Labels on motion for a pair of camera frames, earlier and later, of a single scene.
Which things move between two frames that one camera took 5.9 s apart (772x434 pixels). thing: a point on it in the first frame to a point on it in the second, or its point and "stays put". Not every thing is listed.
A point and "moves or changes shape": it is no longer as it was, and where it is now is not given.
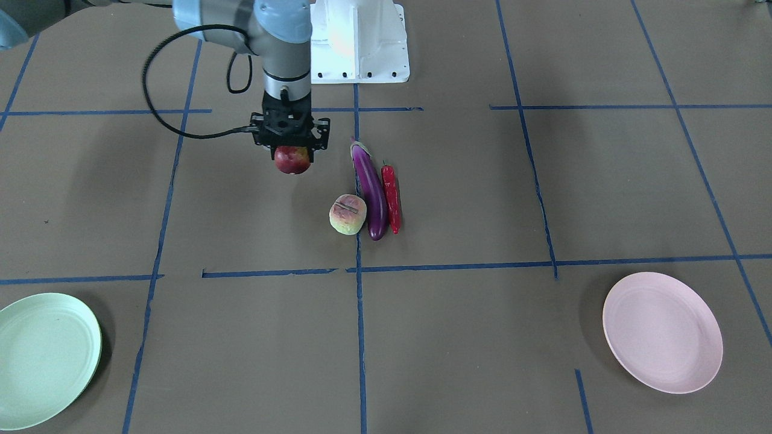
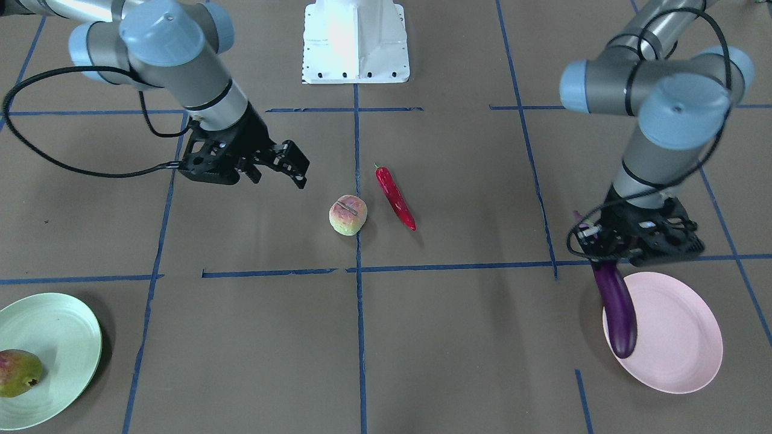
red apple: x=292 y=160 moves or changes shape
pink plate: x=664 y=331 stays put
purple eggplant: x=373 y=188 to x=619 y=312
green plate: x=50 y=350 stays put
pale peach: x=347 y=214 stays put
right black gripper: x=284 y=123 to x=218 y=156
